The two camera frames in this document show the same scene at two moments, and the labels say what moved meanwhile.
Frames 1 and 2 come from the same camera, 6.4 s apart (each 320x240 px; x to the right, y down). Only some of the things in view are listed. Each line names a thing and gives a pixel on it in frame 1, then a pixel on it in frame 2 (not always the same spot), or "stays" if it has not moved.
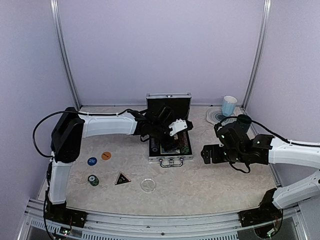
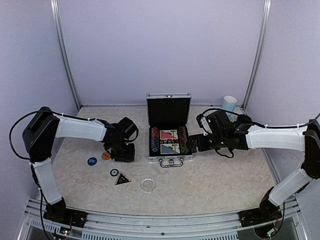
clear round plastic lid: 148,185 stays
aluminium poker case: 181,104 stays
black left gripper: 168,145 → 130,154
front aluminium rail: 201,225 stays
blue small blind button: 92,161 stays
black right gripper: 216,158 → 202,145
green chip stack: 93,180 → 126,160
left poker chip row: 155,144 stays
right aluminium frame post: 254,76 stays
